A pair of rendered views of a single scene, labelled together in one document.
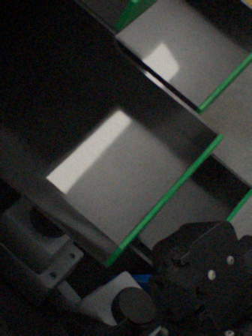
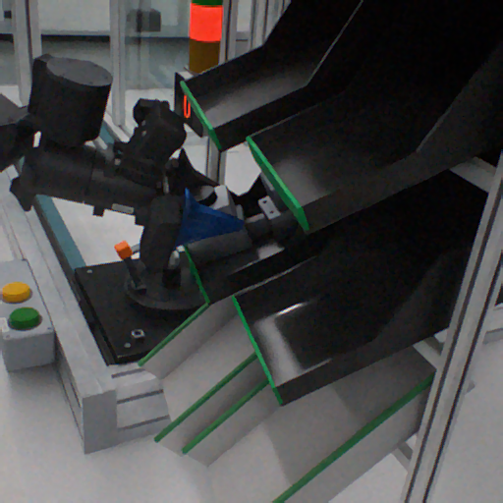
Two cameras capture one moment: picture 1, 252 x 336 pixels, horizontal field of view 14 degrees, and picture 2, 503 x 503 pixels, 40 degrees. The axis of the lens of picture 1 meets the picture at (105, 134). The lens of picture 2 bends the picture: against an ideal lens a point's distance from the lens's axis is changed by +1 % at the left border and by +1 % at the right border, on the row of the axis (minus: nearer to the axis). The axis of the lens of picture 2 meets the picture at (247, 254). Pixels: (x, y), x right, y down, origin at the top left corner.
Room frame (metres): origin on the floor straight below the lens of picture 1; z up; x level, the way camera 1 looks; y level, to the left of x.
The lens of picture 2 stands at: (0.93, -0.47, 1.57)
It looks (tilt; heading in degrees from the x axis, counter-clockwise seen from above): 30 degrees down; 131
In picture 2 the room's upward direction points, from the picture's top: 6 degrees clockwise
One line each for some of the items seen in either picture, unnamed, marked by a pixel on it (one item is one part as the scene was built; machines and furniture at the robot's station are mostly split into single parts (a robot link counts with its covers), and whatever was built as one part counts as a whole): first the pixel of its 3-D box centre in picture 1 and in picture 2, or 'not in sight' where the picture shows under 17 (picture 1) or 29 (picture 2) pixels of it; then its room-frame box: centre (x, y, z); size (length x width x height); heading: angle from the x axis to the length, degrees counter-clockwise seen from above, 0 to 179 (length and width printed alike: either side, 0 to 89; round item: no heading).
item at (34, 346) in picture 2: not in sight; (17, 310); (0.11, -0.04, 0.93); 0.21 x 0.07 x 0.06; 159
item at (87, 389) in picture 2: not in sight; (35, 252); (-0.04, 0.08, 0.91); 0.89 x 0.06 x 0.11; 159
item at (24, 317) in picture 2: not in sight; (25, 319); (0.18, -0.07, 0.96); 0.04 x 0.04 x 0.02
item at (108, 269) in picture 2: not in sight; (170, 299); (0.27, 0.13, 0.96); 0.24 x 0.24 x 0.02; 69
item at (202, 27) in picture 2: not in sight; (205, 21); (0.13, 0.31, 1.33); 0.05 x 0.05 x 0.05
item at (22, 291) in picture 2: not in sight; (16, 294); (0.11, -0.04, 0.96); 0.04 x 0.04 x 0.02
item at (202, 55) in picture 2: not in sight; (204, 54); (0.13, 0.31, 1.28); 0.05 x 0.05 x 0.05
